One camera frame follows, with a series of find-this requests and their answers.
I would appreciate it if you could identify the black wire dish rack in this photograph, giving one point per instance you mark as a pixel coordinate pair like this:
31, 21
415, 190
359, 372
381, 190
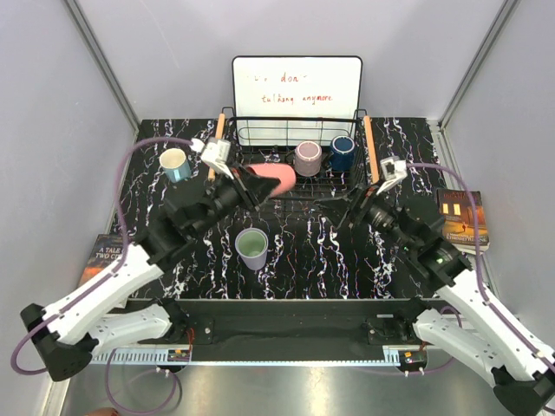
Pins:
328, 155

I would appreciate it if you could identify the left wooden rack handle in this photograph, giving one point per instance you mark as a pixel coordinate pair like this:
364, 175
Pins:
214, 141

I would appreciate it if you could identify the dark blue ceramic mug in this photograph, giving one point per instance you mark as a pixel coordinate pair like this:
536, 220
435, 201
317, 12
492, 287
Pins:
342, 153

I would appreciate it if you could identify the light blue ceramic mug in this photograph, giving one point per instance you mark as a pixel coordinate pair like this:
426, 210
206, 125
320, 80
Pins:
175, 165

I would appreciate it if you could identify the green plastic cup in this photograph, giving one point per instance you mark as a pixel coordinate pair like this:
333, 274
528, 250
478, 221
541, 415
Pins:
252, 243

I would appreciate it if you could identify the lavender plastic cup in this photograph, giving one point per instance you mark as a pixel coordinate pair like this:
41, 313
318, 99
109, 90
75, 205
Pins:
253, 263

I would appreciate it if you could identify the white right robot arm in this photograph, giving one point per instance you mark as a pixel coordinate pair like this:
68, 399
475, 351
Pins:
515, 363

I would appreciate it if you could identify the wooden rack handle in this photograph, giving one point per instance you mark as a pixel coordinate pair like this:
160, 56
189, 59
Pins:
373, 162
214, 141

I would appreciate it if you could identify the white whiteboard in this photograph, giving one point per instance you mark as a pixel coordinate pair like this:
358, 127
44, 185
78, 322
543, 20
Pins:
284, 100

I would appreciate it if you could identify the mauve ceramic mug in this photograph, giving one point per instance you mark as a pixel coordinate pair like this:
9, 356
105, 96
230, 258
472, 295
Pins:
308, 158

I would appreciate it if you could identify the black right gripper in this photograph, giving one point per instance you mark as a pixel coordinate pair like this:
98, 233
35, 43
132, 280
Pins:
361, 199

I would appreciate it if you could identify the right wooden rack handle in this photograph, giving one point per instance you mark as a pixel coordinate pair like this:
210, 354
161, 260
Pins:
373, 162

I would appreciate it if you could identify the tale of two cities book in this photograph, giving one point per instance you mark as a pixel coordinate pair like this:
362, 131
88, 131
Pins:
106, 249

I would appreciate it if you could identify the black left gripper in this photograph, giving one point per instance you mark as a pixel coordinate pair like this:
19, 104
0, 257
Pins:
252, 189

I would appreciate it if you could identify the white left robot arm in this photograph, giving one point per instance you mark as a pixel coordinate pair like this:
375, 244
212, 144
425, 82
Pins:
69, 333

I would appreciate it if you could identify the dark night scene book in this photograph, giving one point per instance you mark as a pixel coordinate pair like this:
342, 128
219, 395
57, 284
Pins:
457, 210

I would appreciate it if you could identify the pink plastic cup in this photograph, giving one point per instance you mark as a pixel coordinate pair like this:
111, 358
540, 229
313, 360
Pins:
283, 172

